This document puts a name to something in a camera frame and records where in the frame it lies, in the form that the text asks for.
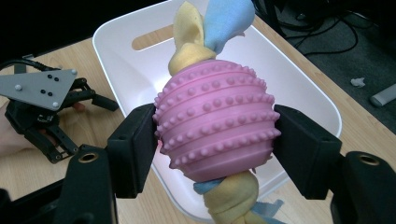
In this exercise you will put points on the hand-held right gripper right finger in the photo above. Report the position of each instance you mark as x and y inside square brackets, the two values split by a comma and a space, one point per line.
[305, 149]

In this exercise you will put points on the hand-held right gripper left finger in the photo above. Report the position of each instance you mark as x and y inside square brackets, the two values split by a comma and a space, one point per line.
[134, 149]

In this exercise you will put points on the white plastic storage bin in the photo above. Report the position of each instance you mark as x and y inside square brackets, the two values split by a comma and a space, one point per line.
[124, 71]

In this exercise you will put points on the white paper scrap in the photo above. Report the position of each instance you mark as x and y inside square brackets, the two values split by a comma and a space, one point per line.
[357, 82]

